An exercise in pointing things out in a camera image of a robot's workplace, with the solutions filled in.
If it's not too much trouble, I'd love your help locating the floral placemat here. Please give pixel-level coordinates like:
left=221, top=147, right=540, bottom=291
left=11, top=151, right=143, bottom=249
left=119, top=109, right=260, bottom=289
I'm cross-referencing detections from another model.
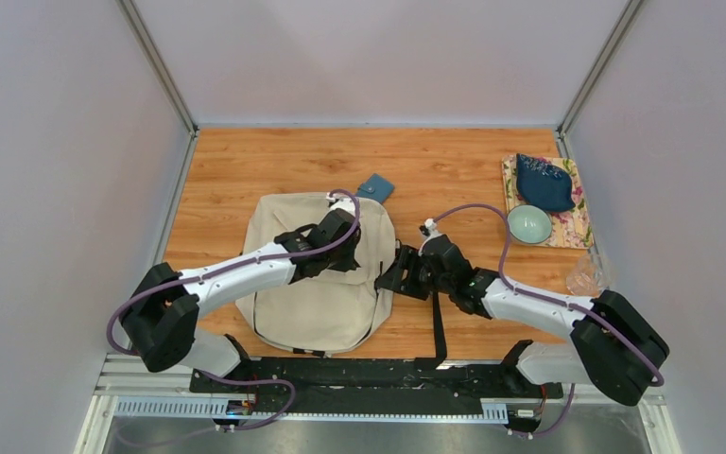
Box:
left=501, top=153, right=594, bottom=250

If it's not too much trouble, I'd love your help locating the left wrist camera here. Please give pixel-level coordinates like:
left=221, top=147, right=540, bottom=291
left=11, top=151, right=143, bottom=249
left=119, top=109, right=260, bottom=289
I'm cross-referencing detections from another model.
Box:
left=326, top=194, right=357, bottom=218

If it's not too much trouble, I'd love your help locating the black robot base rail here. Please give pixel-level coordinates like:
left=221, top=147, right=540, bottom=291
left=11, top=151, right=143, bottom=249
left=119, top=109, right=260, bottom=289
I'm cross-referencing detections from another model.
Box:
left=189, top=357, right=565, bottom=430

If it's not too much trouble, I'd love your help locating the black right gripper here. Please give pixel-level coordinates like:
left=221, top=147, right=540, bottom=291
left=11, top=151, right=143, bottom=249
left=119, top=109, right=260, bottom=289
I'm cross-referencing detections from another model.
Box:
left=374, top=246, right=453, bottom=302

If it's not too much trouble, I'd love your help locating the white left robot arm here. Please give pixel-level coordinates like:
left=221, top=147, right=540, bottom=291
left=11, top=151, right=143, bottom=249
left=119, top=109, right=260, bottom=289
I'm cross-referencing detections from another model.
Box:
left=107, top=199, right=361, bottom=393

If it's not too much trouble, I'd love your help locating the dark blue embroidered pouch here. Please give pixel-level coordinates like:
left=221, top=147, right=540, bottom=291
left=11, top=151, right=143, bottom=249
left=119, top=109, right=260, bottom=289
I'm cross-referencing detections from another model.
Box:
left=515, top=153, right=576, bottom=213

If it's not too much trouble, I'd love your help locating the clear drinking glass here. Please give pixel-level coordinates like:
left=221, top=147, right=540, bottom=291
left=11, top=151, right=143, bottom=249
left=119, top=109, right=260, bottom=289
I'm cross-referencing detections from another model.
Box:
left=565, top=253, right=614, bottom=296

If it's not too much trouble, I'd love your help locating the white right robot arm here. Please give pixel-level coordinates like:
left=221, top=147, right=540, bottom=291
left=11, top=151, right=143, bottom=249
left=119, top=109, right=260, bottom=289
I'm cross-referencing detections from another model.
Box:
left=375, top=235, right=669, bottom=406

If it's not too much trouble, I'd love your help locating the light green ceramic bowl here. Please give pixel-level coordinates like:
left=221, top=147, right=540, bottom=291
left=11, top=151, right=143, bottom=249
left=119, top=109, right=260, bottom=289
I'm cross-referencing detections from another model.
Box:
left=508, top=204, right=553, bottom=245

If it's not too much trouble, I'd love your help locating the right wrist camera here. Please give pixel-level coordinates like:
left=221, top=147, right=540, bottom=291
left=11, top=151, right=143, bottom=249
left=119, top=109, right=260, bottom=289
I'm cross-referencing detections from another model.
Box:
left=418, top=218, right=442, bottom=255

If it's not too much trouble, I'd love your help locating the beige canvas backpack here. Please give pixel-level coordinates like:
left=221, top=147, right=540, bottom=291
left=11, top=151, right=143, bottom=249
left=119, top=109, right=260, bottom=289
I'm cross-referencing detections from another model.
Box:
left=235, top=198, right=405, bottom=356

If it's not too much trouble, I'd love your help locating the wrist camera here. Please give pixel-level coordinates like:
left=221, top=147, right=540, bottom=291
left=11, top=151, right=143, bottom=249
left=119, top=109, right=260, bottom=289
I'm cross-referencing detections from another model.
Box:
left=326, top=194, right=357, bottom=218
left=418, top=218, right=442, bottom=255

